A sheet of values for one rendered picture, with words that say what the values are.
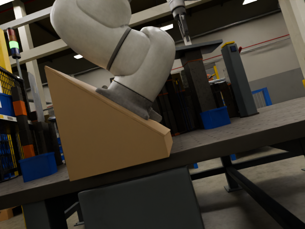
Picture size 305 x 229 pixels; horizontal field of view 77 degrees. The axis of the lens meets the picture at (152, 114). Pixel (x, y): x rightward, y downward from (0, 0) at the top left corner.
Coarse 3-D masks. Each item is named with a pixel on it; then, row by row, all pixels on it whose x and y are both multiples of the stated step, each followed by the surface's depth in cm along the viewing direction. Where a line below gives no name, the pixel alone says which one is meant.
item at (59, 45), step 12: (204, 0) 432; (144, 12) 444; (156, 12) 440; (168, 12) 440; (132, 24) 449; (36, 48) 475; (48, 48) 471; (60, 48) 469; (12, 60) 483; (24, 60) 481
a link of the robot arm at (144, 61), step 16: (144, 32) 59; (160, 32) 59; (128, 48) 56; (144, 48) 56; (160, 48) 57; (112, 64) 58; (128, 64) 56; (144, 64) 57; (160, 64) 58; (128, 80) 58; (144, 80) 58; (160, 80) 60; (144, 96) 59
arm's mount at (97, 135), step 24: (48, 72) 49; (72, 96) 48; (96, 96) 47; (72, 120) 47; (96, 120) 46; (120, 120) 46; (144, 120) 52; (72, 144) 47; (96, 144) 46; (120, 144) 45; (144, 144) 45; (168, 144) 52; (72, 168) 47; (96, 168) 46; (120, 168) 45
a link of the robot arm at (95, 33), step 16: (64, 0) 52; (80, 0) 52; (96, 0) 52; (112, 0) 53; (128, 0) 59; (64, 16) 52; (80, 16) 52; (96, 16) 52; (112, 16) 54; (128, 16) 58; (64, 32) 54; (80, 32) 53; (96, 32) 53; (112, 32) 54; (128, 32) 57; (80, 48) 56; (96, 48) 55; (112, 48) 55; (96, 64) 61
